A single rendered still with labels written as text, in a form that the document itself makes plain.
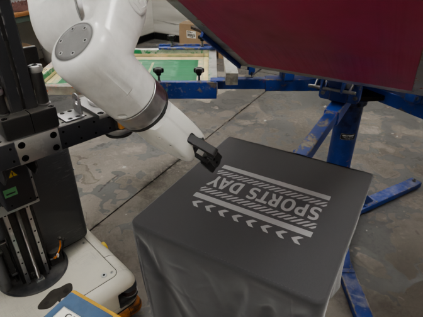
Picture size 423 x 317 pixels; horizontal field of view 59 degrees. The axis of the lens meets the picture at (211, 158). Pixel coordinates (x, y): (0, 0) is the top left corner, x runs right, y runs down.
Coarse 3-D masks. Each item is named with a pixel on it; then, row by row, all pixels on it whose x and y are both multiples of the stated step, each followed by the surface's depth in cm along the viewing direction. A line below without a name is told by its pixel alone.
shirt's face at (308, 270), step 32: (224, 160) 108; (256, 160) 108; (288, 160) 108; (320, 160) 108; (192, 192) 94; (352, 192) 94; (160, 224) 84; (192, 224) 84; (224, 224) 84; (320, 224) 84; (224, 256) 76; (256, 256) 76; (288, 256) 76; (320, 256) 76; (320, 288) 69
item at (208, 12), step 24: (192, 0) 82; (216, 0) 78; (240, 0) 75; (264, 0) 71; (216, 24) 94; (240, 24) 89; (264, 24) 84; (288, 24) 80; (240, 48) 110; (264, 48) 104; (288, 48) 98; (312, 72) 115
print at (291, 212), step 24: (216, 192) 94; (240, 192) 94; (264, 192) 94; (288, 192) 94; (312, 192) 94; (240, 216) 86; (264, 216) 86; (288, 216) 86; (312, 216) 86; (288, 240) 79
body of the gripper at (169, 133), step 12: (168, 108) 49; (156, 120) 48; (168, 120) 48; (180, 120) 50; (144, 132) 51; (156, 132) 49; (168, 132) 49; (180, 132) 50; (192, 132) 52; (156, 144) 56; (168, 144) 51; (180, 144) 51; (180, 156) 54; (192, 156) 54
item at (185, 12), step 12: (168, 0) 86; (180, 12) 92; (216, 36) 105; (228, 48) 114; (240, 60) 125; (420, 60) 80; (288, 72) 123; (420, 72) 88; (360, 84) 114; (372, 84) 110; (420, 84) 97
